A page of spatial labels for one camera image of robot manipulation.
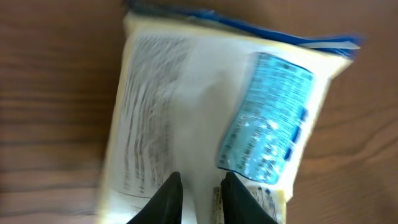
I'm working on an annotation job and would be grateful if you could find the cream snack bag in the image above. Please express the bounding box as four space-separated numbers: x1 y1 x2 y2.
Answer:
97 1 361 224

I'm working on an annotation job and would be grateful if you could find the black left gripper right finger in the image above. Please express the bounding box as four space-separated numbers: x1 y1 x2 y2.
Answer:
221 172 277 224

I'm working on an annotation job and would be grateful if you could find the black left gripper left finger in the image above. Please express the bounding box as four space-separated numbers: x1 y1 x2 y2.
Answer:
126 172 183 224

